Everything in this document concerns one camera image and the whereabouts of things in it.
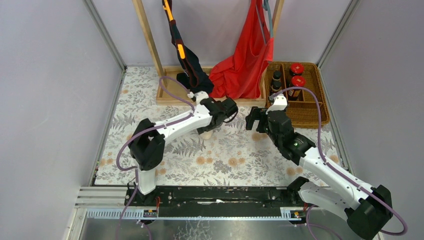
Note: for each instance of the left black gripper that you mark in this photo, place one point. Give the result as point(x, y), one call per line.
point(228, 108)

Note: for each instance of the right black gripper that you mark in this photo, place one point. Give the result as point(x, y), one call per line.
point(260, 120)

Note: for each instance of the small black cap spice bottle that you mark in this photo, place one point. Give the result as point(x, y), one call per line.
point(276, 77)

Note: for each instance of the red apron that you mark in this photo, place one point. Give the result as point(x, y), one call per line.
point(239, 76)

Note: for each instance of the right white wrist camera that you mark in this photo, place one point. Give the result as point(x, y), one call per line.
point(278, 103)

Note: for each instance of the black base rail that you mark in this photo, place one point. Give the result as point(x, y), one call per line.
point(218, 201)

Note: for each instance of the wooden rack frame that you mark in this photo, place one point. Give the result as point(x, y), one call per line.
point(163, 95)

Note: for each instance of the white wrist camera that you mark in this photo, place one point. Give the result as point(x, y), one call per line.
point(198, 96)
point(278, 103)

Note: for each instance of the red lid sauce jar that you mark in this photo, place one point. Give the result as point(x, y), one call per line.
point(296, 69)

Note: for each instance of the aluminium frame rail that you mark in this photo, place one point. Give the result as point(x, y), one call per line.
point(101, 196)

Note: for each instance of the wicker divided tray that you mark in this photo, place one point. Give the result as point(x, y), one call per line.
point(302, 112)

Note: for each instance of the grey clothes hanger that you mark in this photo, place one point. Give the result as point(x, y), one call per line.
point(266, 6)

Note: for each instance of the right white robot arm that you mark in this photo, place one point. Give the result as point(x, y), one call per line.
point(363, 206)

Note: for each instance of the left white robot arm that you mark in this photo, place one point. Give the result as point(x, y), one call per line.
point(147, 149)

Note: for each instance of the small dark bottle front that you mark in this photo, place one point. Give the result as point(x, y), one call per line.
point(205, 135)

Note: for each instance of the dark navy garment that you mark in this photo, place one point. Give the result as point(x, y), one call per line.
point(193, 76)

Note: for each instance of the floral table mat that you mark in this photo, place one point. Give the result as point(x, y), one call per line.
point(232, 156)

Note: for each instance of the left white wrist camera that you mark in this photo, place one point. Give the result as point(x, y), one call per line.
point(198, 96)

